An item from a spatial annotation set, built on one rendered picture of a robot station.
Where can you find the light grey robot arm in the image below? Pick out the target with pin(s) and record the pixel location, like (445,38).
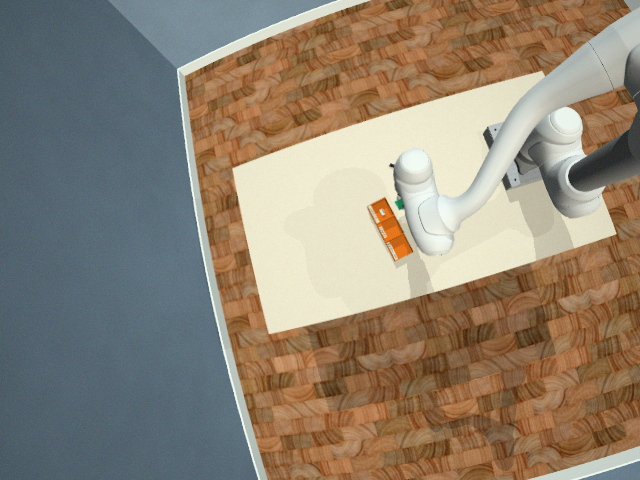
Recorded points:
(609,60)

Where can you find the brown rack of bins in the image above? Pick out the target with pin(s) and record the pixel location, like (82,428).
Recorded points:
(390,229)

